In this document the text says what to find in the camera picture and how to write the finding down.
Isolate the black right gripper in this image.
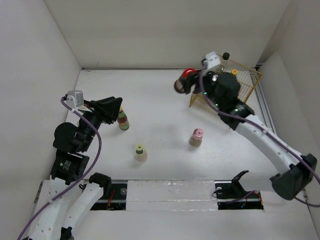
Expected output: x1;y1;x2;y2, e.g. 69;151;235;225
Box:
179;66;224;110

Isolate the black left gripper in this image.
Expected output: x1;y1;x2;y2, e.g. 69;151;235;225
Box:
79;95;123;150

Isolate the red lid sauce jar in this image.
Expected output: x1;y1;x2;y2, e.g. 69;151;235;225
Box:
173;68;200;94

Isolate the dark soy sauce bottle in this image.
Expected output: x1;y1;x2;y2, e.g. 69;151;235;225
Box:
216;52;230;74

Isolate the yellow cap green sauce bottle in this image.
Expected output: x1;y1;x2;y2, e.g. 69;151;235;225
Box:
231;69;239;76

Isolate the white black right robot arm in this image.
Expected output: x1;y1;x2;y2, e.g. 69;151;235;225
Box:
175;68;320;201

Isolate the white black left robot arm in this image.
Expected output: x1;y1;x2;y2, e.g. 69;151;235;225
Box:
18;93;123;240

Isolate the green label sauce bottle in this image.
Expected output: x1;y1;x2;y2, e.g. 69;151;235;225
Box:
117;106;130;131

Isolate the yellow cap spice shaker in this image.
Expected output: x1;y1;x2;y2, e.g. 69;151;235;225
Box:
134;144;148;162

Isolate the pink cap spice shaker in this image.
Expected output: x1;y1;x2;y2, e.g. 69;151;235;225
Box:
189;128;204;147

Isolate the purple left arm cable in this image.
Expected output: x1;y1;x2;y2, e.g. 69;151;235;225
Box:
16;97;103;240

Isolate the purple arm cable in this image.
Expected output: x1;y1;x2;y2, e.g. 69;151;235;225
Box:
16;97;103;240
199;64;320;208

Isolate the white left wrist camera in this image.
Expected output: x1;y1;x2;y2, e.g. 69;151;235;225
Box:
65;90;85;109

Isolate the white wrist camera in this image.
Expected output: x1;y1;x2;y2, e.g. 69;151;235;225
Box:
201;51;221;73
65;90;85;109

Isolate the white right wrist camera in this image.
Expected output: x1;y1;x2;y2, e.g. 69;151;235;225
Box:
201;51;221;73

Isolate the yellow wire basket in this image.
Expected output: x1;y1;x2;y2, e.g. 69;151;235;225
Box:
189;54;263;118

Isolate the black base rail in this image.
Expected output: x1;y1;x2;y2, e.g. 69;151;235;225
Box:
33;181;308;212

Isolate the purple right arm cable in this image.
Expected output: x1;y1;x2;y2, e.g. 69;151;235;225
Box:
199;64;320;208

